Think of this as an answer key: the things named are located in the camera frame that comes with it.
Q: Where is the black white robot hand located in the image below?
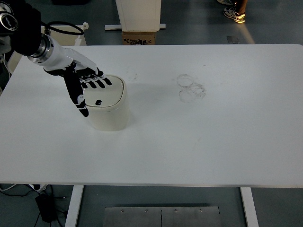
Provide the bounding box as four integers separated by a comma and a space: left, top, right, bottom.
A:
28, 34, 112, 117

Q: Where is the white table leg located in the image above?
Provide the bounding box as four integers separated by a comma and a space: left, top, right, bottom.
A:
65, 185, 84, 227
240, 187, 259, 227

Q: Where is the white cable on floor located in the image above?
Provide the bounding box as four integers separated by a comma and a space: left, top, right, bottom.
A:
0, 183, 18, 192

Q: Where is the right white table leg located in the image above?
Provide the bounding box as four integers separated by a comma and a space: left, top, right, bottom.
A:
240, 187, 259, 227

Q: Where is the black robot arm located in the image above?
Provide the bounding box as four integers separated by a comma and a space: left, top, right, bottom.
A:
0, 0, 84, 56

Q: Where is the white bin on box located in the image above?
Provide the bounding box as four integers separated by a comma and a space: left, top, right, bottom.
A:
116, 0, 161, 32

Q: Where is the black cable on floor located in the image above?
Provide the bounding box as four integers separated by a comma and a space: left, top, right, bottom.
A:
0, 184, 69, 227

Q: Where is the cream plastic storage bin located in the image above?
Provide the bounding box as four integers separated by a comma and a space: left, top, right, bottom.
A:
4, 22, 89, 74

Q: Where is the grey floor outlet plate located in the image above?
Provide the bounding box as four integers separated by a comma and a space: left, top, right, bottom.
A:
227, 35, 240, 44

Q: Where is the left white table leg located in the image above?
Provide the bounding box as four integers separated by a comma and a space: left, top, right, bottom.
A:
65, 185, 84, 227

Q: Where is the black power adapter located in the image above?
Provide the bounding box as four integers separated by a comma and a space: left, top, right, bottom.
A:
35, 194, 56, 223

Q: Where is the brown cardboard box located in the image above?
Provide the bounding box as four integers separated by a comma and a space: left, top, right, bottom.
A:
121, 32, 156, 45

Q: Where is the metal floor plate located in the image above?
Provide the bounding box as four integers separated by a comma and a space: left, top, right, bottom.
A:
103, 206, 222, 227

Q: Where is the cream push-lid trash can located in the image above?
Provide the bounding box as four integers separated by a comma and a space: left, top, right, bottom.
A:
84, 75, 130, 131

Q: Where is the white table foot bar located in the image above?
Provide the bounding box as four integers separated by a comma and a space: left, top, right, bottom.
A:
104, 23, 166, 31

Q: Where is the grey white sneaker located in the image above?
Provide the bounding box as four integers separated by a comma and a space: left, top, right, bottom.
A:
223, 7, 246, 24

